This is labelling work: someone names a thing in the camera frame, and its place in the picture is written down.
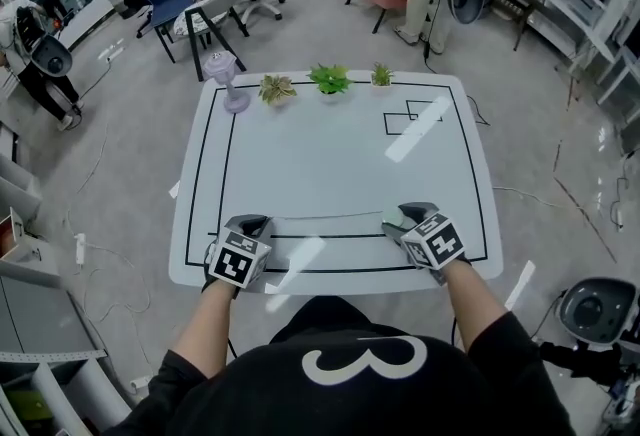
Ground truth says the white metal shelf rack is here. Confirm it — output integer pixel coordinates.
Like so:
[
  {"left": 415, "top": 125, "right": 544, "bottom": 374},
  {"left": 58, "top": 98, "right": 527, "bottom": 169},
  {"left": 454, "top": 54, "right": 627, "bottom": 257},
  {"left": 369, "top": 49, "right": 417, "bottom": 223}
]
[{"left": 0, "top": 348, "right": 135, "bottom": 436}]

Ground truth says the person's black printed T-shirt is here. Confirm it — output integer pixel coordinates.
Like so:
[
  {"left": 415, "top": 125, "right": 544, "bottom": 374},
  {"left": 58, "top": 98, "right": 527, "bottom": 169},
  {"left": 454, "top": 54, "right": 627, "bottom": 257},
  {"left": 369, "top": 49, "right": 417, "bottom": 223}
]
[{"left": 102, "top": 296, "right": 576, "bottom": 436}]

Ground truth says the grey cabinet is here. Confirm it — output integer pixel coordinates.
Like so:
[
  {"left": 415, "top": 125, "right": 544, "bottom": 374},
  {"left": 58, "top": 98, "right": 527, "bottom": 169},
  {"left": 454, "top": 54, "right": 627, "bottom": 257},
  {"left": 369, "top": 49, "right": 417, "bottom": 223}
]
[{"left": 0, "top": 273, "right": 107, "bottom": 358}]

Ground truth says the white floor cable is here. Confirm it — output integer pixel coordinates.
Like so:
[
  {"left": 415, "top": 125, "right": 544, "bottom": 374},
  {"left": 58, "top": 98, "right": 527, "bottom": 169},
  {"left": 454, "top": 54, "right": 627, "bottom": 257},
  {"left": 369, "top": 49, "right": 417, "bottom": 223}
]
[
  {"left": 492, "top": 186, "right": 584, "bottom": 211},
  {"left": 79, "top": 243, "right": 151, "bottom": 325}
]

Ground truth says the variegated potted plant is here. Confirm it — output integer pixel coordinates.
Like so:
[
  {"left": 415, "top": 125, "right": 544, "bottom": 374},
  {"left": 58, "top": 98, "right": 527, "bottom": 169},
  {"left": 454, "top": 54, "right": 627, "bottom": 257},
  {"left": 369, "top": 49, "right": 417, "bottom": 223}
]
[{"left": 257, "top": 73, "right": 297, "bottom": 108}]

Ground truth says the white low cabinet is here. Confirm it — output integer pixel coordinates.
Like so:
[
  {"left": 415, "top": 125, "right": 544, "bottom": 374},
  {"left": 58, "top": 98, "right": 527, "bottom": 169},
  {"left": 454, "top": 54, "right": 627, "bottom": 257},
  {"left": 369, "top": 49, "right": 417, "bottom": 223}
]
[{"left": 52, "top": 0, "right": 124, "bottom": 53}]

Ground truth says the person's left forearm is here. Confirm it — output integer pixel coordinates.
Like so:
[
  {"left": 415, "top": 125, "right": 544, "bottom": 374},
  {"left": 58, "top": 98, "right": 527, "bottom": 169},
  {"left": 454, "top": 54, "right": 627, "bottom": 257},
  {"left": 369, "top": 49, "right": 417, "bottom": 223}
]
[{"left": 167, "top": 284, "right": 237, "bottom": 381}]

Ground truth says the white cubby shelf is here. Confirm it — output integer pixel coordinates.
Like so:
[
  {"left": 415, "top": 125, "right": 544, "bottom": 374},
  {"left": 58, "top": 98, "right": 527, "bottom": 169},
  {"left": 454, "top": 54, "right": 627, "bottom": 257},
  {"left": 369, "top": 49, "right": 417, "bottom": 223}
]
[{"left": 0, "top": 151, "right": 64, "bottom": 289}]

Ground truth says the person's right forearm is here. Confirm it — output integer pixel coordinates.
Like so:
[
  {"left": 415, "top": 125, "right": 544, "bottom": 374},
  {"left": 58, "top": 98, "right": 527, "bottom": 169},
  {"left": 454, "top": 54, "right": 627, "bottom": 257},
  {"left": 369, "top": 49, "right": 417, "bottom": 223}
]
[{"left": 439, "top": 261, "right": 510, "bottom": 354}]

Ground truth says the black floor cable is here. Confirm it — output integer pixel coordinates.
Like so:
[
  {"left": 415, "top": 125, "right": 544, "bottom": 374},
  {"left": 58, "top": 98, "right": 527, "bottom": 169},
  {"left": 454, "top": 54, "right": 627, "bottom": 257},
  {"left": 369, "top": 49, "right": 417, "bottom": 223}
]
[{"left": 465, "top": 96, "right": 492, "bottom": 126}]

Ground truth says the white shelving unit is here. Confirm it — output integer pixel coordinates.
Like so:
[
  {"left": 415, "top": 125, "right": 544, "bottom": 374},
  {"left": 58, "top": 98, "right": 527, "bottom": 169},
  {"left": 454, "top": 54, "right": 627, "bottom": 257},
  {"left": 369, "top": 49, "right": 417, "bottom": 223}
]
[{"left": 487, "top": 0, "right": 640, "bottom": 106}]

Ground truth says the leafy green potted plant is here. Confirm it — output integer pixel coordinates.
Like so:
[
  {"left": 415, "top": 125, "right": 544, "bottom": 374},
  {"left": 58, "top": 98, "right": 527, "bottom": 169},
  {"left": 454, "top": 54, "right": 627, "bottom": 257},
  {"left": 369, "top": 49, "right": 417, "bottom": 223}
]
[{"left": 306, "top": 63, "right": 356, "bottom": 98}]

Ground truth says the small grassy potted plant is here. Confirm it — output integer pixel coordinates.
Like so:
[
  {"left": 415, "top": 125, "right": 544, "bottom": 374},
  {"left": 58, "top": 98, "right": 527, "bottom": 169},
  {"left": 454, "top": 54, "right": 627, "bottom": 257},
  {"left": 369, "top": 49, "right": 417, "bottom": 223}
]
[{"left": 370, "top": 62, "right": 395, "bottom": 90}]

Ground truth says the wooden open box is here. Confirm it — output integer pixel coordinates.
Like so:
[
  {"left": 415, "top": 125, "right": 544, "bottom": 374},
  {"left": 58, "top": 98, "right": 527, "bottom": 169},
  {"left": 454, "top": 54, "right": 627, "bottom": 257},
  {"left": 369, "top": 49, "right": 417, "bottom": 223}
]
[{"left": 0, "top": 207, "right": 26, "bottom": 261}]

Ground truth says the black stool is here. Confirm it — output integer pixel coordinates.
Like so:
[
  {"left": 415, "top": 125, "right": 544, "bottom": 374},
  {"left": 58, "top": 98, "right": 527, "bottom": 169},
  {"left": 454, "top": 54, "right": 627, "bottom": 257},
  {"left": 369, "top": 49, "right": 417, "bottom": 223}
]
[{"left": 487, "top": 0, "right": 540, "bottom": 51}]

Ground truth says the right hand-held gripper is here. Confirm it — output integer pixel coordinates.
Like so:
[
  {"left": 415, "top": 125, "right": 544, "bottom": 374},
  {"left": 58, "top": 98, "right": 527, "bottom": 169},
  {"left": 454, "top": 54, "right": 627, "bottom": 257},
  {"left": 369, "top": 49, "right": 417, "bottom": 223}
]
[{"left": 382, "top": 202, "right": 472, "bottom": 286}]

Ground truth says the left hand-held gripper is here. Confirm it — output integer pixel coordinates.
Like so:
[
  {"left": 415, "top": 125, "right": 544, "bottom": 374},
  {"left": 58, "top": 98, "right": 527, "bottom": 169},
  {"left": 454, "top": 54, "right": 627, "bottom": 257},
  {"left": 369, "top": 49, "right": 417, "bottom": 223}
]
[{"left": 202, "top": 213, "right": 275, "bottom": 298}]

